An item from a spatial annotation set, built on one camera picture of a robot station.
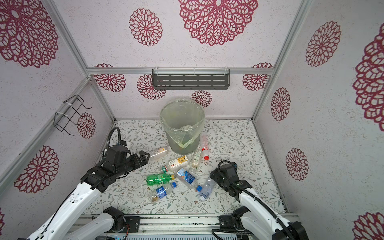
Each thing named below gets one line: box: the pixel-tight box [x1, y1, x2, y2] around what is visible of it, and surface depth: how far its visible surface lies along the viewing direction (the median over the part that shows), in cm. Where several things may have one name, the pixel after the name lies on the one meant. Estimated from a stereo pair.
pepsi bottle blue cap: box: [150, 181, 177, 203], surface depth 82 cm
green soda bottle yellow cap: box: [146, 173, 176, 186], surface depth 88 cm
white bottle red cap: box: [200, 131, 210, 161], surface depth 102 cm
